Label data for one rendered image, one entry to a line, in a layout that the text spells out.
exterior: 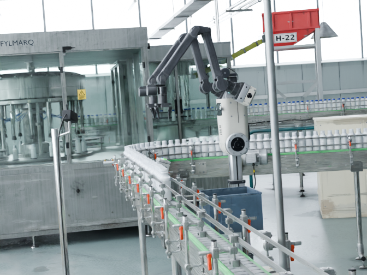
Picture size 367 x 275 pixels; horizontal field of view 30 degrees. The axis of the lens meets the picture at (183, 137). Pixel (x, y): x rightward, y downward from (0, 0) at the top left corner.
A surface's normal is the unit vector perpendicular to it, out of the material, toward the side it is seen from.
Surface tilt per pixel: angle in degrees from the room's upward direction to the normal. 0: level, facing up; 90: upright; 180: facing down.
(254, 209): 90
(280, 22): 90
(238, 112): 90
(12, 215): 92
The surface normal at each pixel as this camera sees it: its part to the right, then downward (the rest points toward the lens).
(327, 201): -0.14, 0.06
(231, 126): 0.19, 0.22
